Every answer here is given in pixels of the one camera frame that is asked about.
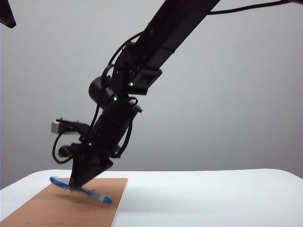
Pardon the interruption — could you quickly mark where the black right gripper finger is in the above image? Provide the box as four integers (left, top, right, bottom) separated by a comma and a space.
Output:
68, 157, 114, 192

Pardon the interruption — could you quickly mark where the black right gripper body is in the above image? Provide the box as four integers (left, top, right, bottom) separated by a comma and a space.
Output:
70, 122, 126, 165

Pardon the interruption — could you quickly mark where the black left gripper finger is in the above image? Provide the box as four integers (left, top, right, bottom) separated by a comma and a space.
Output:
0, 0, 17, 29

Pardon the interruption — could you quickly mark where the blue ballpoint pen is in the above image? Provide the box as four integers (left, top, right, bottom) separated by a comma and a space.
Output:
49, 176, 114, 204

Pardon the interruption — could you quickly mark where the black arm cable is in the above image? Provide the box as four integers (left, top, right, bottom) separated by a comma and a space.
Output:
207, 0, 293, 16
115, 118, 134, 159
101, 32, 144, 84

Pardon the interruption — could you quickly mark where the black camera cable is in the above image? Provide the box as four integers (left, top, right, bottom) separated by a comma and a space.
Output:
52, 132, 73, 164

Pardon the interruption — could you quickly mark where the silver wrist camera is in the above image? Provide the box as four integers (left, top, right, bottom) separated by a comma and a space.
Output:
50, 117, 83, 136

